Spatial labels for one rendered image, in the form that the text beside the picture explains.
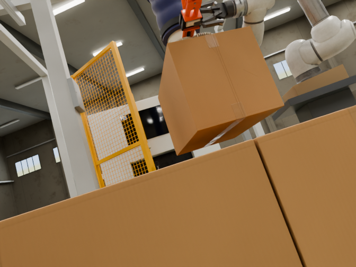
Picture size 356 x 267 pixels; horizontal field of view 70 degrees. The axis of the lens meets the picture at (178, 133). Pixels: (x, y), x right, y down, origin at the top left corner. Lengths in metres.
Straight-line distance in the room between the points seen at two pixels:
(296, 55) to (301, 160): 1.39
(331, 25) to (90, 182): 2.12
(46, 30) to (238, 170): 2.78
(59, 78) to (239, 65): 1.97
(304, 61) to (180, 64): 0.94
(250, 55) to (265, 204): 0.86
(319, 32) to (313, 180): 1.40
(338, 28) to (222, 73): 0.87
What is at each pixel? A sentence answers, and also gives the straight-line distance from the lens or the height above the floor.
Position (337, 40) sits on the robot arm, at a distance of 1.78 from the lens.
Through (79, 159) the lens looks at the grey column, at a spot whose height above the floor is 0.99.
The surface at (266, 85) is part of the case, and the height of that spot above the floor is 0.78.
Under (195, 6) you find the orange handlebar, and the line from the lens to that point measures 1.21.
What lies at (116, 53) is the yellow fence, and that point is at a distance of 2.81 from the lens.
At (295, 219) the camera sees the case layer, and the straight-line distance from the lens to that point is 0.45.
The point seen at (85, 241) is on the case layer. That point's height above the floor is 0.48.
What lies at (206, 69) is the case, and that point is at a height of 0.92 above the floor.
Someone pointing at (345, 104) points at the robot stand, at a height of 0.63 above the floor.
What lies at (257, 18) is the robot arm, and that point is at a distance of 1.39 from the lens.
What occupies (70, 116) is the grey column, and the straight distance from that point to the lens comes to 2.58.
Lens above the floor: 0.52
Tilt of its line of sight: 10 degrees up
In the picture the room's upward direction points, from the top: 19 degrees counter-clockwise
